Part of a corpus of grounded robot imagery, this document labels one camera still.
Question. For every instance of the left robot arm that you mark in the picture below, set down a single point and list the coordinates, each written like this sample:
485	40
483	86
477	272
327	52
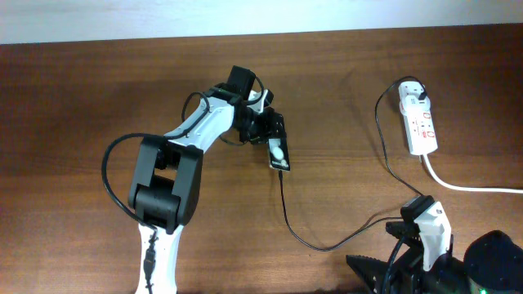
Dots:
167	178

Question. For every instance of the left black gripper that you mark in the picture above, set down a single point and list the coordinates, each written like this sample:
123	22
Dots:
267	128

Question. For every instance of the white power strip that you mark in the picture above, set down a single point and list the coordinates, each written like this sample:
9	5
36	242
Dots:
420	131

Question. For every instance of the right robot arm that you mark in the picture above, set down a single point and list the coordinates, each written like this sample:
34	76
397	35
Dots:
491	264

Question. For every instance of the white USB charger adapter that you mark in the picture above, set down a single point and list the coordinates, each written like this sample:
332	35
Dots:
413	96

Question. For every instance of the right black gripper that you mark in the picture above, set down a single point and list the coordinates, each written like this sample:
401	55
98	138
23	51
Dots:
409	265

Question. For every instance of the black smartphone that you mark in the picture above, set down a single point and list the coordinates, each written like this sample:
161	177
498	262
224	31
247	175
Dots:
278	154

